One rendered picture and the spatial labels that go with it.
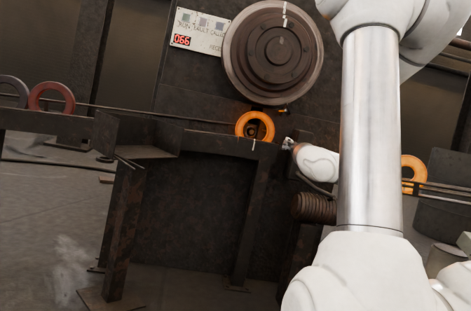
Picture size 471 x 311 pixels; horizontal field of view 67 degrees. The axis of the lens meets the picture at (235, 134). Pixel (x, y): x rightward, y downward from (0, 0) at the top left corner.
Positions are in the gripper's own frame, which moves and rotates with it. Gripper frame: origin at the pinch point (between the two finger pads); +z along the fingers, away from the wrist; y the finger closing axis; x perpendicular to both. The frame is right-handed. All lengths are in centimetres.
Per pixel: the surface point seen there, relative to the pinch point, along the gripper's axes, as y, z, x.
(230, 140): -22.0, 15.7, -7.1
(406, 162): 48.5, -8.9, 2.8
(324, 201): 22.8, 0.7, -22.9
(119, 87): -180, 624, -56
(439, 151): 211, 176, -6
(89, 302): -65, -17, -72
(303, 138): 11.5, 16.1, 0.7
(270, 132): -3.5, 19.0, -0.3
